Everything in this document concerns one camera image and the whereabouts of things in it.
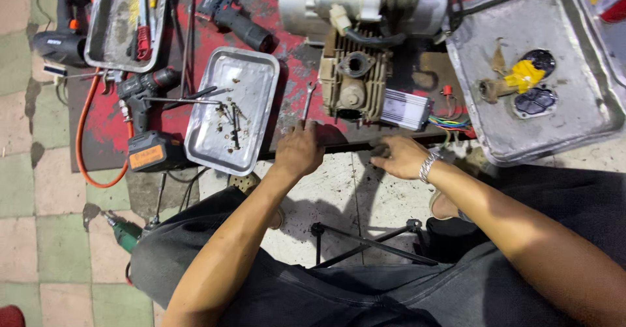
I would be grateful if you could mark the person's left hand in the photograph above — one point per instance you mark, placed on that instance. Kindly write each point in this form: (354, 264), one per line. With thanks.
(298, 151)

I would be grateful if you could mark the person's right hand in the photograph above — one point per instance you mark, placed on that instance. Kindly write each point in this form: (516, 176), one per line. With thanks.
(403, 158)

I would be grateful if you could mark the person's left fingers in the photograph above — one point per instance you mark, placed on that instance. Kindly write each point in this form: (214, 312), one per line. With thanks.
(304, 127)

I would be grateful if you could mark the person's right fingers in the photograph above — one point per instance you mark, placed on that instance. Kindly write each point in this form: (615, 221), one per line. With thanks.
(386, 159)

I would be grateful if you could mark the small dark metal part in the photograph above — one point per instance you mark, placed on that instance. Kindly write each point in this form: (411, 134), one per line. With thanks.
(379, 150)

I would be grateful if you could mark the small silver spanner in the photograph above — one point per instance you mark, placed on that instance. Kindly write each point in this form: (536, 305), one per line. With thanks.
(308, 101)

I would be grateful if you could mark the silver ribbed controller box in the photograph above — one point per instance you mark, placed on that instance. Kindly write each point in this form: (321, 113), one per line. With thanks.
(405, 109)

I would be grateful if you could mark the worn red work board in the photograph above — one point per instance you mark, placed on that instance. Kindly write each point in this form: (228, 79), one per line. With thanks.
(303, 72)

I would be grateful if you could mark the heap of screws and bolts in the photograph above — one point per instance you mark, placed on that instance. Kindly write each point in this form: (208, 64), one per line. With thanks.
(232, 119)

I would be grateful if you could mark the person's right sandal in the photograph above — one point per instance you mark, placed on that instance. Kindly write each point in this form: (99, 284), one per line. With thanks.
(442, 207)

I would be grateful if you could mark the person's sandal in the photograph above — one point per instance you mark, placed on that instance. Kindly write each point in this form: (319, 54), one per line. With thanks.
(442, 207)
(252, 185)

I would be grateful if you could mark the shiny metal screw tray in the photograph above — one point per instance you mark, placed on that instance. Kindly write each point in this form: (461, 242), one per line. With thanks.
(234, 102)

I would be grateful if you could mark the person's left sandal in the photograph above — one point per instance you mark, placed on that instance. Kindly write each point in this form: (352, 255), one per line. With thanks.
(252, 185)

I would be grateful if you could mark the black metal tripod stand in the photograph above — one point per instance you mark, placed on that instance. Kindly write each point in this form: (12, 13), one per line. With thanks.
(371, 244)

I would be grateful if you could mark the motorcycle engine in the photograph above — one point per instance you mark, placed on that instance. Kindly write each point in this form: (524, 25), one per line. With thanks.
(362, 28)

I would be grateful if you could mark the person's dark clothing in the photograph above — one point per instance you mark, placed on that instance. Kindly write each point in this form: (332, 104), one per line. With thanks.
(391, 288)

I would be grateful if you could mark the thin dark metal rod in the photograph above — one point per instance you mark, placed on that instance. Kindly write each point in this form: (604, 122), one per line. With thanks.
(188, 48)

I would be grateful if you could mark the pipe part with yellow tape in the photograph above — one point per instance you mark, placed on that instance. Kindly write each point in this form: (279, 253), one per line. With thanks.
(511, 80)

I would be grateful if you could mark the black drill with orange battery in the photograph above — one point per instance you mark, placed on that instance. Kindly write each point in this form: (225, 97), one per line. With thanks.
(146, 121)

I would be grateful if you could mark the black oval gasket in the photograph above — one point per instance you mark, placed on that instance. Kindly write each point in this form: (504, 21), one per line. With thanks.
(535, 102)
(540, 60)

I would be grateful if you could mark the long socket extension bar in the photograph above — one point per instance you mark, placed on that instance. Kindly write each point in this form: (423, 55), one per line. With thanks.
(159, 202)

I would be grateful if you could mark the large dented metal tray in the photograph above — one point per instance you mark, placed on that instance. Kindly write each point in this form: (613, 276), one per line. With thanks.
(533, 33)

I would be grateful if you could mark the yellow-tipped screwdriver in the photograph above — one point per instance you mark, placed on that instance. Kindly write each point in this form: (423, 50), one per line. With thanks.
(153, 2)

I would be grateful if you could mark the open-end spanner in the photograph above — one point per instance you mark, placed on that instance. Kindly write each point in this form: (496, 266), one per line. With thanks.
(106, 80)

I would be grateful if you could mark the metal tray with hand tools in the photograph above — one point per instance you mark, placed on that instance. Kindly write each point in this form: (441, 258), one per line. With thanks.
(117, 33)

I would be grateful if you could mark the green power tool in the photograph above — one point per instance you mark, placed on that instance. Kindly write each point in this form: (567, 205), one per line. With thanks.
(122, 233)

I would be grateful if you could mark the metal tray with coloured parts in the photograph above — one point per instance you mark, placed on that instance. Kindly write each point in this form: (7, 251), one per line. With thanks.
(604, 19)

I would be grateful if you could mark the black heat gun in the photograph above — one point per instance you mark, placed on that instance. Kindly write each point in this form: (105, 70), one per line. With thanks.
(63, 28)

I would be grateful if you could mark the red object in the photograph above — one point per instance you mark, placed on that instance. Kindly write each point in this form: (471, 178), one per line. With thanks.
(10, 316)

